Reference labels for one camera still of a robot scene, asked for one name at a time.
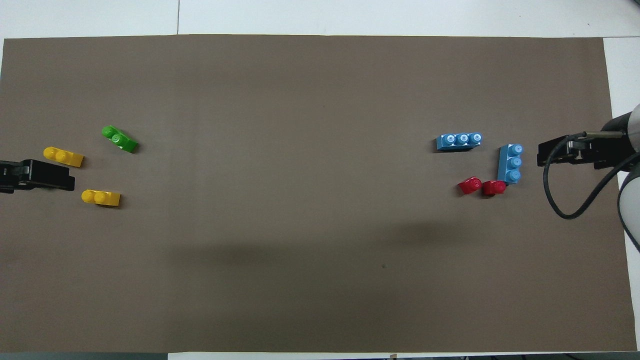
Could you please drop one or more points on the red toy brick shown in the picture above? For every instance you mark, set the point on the red toy brick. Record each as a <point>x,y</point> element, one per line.
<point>469,186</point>
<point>494,188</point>

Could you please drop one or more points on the blue three-stud toy brick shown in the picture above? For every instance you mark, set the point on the blue three-stud toy brick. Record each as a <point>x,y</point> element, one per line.
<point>457,142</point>
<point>510,165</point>

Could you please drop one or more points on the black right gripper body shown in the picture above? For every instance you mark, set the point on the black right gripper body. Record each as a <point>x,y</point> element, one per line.
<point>560,152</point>

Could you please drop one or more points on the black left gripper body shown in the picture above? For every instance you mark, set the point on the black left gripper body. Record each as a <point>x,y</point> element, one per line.
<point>45,175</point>

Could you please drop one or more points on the yellow toy brick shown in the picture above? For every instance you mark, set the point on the yellow toy brick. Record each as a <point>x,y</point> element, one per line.
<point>101,198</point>
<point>64,157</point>

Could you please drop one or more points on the brown table mat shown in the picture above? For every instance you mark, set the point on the brown table mat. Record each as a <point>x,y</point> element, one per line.
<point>310,225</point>

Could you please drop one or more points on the green toy brick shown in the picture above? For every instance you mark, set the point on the green toy brick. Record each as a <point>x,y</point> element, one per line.
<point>121,139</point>

